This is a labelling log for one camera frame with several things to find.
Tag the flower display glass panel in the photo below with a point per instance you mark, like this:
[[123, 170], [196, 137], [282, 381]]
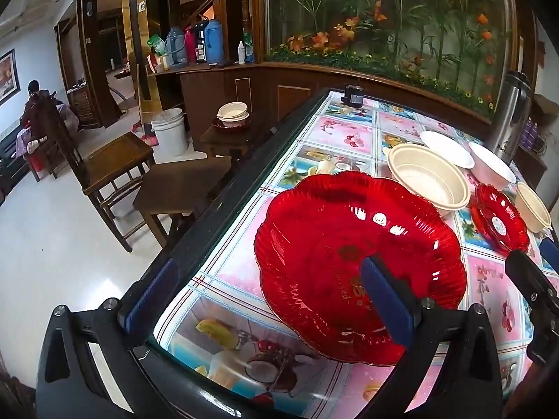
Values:
[[393, 30]]

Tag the wicker basket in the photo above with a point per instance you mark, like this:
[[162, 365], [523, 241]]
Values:
[[81, 107]]

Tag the large red plastic plate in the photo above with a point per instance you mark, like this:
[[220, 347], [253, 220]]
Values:
[[323, 244]]

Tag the gold pillar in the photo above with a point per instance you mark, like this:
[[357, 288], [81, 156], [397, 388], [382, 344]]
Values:
[[137, 30]]

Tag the grey-blue thermos flask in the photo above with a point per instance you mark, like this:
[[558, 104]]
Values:
[[177, 46]]

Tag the green packet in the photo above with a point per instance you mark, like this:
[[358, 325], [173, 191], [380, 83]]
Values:
[[156, 45]]

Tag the stack of white bowls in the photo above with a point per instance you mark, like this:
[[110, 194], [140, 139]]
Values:
[[233, 112]]

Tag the small cream bowl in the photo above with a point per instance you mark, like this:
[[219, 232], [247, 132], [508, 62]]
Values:
[[533, 207]]

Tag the small red plastic plate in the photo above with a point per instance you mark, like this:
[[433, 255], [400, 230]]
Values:
[[498, 222]]

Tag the blue thermos flask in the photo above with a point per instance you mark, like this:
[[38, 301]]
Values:
[[214, 41]]

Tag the wooden chair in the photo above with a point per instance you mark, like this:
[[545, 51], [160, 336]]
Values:
[[109, 161]]

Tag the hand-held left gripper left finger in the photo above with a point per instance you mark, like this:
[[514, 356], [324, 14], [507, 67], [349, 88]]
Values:
[[148, 301]]

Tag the small black jar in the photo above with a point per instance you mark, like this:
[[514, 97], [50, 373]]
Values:
[[353, 96]]

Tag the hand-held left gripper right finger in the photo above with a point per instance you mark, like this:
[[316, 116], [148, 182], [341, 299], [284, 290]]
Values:
[[386, 303]]

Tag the wooden partition cabinet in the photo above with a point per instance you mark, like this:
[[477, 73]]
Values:
[[262, 91]]

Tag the red thermos flask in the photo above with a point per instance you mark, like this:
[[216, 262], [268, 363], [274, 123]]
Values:
[[189, 46]]

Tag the framed wall picture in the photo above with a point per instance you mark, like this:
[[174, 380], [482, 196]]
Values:
[[8, 76]]

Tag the dark wooden stool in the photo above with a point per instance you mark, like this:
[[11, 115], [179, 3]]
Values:
[[183, 183], [227, 139]]

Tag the purple bottles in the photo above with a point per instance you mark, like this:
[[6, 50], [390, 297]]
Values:
[[530, 133]]

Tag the white spray bottle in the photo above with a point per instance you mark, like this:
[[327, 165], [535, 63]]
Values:
[[241, 52]]

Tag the white plastic bucket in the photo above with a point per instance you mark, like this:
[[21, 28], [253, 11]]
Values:
[[170, 133]]

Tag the green bottle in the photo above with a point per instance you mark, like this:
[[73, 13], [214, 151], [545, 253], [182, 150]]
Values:
[[249, 48]]

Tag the large cream ribbed bowl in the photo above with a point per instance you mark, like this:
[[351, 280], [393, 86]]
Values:
[[430, 181]]

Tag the printed fruit tablecloth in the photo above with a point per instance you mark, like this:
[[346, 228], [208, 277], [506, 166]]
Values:
[[340, 139]]

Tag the black thermos flask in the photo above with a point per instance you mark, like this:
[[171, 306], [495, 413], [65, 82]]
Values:
[[200, 39]]

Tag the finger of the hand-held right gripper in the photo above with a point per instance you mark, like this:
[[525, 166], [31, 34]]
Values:
[[530, 286], [550, 251]]

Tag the stainless steel thermos jug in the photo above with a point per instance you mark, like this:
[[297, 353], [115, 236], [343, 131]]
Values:
[[511, 113]]

